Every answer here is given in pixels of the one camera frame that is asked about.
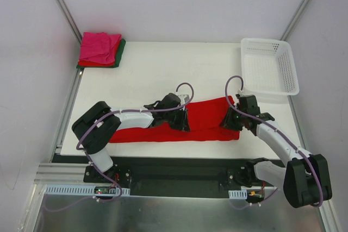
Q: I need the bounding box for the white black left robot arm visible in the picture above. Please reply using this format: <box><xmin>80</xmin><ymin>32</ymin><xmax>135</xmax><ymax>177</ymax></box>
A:
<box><xmin>72</xmin><ymin>93</ymin><xmax>192</xmax><ymax>183</ymax></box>

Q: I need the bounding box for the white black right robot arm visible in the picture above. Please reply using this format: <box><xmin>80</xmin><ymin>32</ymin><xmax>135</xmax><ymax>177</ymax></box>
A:
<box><xmin>221</xmin><ymin>95</ymin><xmax>332</xmax><ymax>208</ymax></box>

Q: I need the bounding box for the white perforated plastic basket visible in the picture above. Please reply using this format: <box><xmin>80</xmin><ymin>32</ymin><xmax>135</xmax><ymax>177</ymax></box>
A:
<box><xmin>240</xmin><ymin>38</ymin><xmax>300</xmax><ymax>96</ymax></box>

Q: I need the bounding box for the folded green t shirt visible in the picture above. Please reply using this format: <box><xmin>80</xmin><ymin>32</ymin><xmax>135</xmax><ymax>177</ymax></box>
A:
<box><xmin>76</xmin><ymin>39</ymin><xmax>126</xmax><ymax>69</ymax></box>

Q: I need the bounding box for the folded pink t shirt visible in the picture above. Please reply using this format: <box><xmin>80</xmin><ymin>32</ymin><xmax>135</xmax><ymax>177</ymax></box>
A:
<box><xmin>79</xmin><ymin>32</ymin><xmax>122</xmax><ymax>60</ymax></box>

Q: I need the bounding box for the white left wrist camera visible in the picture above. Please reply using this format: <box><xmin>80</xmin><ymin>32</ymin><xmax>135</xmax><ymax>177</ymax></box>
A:
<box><xmin>176</xmin><ymin>93</ymin><xmax>190</xmax><ymax>105</ymax></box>

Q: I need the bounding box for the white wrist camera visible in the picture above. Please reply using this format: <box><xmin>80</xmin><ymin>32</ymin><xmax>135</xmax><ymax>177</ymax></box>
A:
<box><xmin>237</xmin><ymin>89</ymin><xmax>244</xmax><ymax>96</ymax></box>
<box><xmin>176</xmin><ymin>93</ymin><xmax>190</xmax><ymax>105</ymax></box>

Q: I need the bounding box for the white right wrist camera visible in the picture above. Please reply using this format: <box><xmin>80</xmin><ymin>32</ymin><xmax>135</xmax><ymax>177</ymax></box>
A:
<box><xmin>237</xmin><ymin>89</ymin><xmax>244</xmax><ymax>96</ymax></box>

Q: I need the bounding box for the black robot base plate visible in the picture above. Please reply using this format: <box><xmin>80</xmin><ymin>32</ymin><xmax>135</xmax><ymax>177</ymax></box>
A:
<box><xmin>83</xmin><ymin>155</ymin><xmax>277</xmax><ymax>199</ymax></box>

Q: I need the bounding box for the white slotted cable duct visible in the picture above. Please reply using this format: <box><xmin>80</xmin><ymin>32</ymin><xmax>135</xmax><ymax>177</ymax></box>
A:
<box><xmin>45</xmin><ymin>185</ymin><xmax>121</xmax><ymax>197</ymax></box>

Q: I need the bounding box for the aluminium frame post right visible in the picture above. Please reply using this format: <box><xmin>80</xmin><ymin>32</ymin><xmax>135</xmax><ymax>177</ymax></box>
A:
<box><xmin>280</xmin><ymin>0</ymin><xmax>312</xmax><ymax>41</ymax></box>

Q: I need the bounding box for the aluminium frame post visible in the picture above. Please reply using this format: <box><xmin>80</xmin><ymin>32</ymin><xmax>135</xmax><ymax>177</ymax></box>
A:
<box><xmin>55</xmin><ymin>0</ymin><xmax>82</xmax><ymax>44</ymax></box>
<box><xmin>280</xmin><ymin>0</ymin><xmax>312</xmax><ymax>41</ymax></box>

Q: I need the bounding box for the aluminium frame post left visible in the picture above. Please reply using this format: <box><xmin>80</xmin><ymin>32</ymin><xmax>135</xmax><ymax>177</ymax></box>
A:
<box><xmin>55</xmin><ymin>0</ymin><xmax>82</xmax><ymax>44</ymax></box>

